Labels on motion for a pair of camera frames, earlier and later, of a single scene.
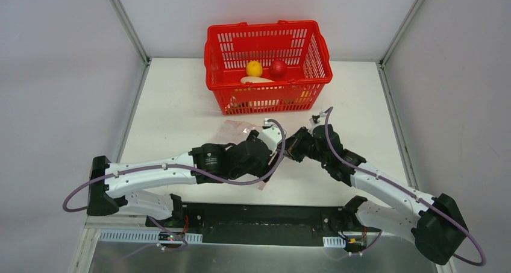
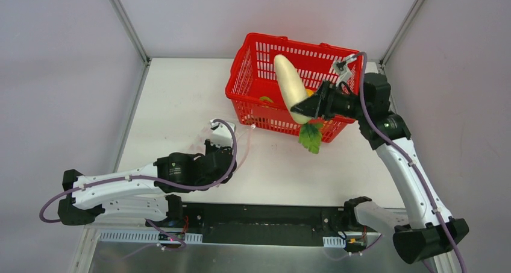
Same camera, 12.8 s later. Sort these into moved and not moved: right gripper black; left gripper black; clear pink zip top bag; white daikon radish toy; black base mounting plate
Moved: left gripper black; white daikon radish toy; right gripper black; clear pink zip top bag
Not moved: black base mounting plate
